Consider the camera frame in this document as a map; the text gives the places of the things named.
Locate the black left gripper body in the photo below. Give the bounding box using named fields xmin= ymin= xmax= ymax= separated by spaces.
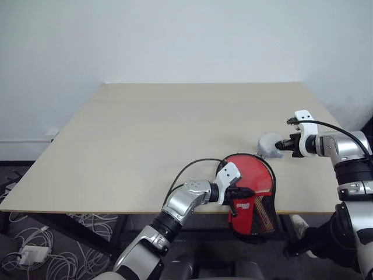
xmin=227 ymin=186 xmax=242 ymax=208

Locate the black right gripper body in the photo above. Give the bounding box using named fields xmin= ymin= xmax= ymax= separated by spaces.
xmin=288 ymin=132 xmax=302 ymax=159

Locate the white blue wad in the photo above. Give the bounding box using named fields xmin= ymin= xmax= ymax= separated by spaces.
xmin=257 ymin=132 xmax=284 ymax=159

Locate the red mesh pouch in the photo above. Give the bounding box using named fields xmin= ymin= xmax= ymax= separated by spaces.
xmin=217 ymin=152 xmax=278 ymax=244

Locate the dark rounded shape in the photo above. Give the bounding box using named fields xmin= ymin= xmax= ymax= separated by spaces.
xmin=171 ymin=253 xmax=195 ymax=280
xmin=235 ymin=260 xmax=265 ymax=280

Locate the white shoe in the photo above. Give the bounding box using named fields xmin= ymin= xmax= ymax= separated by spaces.
xmin=291 ymin=214 xmax=310 ymax=239

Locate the white power adapter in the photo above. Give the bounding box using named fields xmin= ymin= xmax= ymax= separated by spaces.
xmin=17 ymin=244 xmax=52 ymax=265

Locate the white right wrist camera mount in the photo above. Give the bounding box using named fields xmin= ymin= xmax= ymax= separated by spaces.
xmin=293 ymin=110 xmax=319 ymax=158

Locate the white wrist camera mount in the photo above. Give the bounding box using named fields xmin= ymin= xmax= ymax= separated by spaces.
xmin=293 ymin=110 xmax=319 ymax=158
xmin=215 ymin=162 xmax=243 ymax=207

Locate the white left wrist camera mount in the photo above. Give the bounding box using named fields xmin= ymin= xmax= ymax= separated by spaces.
xmin=215 ymin=162 xmax=243 ymax=207

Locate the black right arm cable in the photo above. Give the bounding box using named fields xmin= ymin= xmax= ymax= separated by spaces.
xmin=313 ymin=120 xmax=373 ymax=156

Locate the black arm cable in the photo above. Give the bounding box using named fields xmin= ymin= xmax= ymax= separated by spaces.
xmin=168 ymin=158 xmax=224 ymax=205
xmin=313 ymin=120 xmax=373 ymax=156

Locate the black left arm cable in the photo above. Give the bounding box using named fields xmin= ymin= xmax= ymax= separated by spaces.
xmin=168 ymin=158 xmax=224 ymax=205

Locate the white floor cable tangle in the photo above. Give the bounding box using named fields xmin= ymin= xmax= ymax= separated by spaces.
xmin=0 ymin=212 xmax=119 ymax=280

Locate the white wall cable duct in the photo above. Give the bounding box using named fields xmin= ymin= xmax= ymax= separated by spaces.
xmin=0 ymin=130 xmax=59 ymax=144

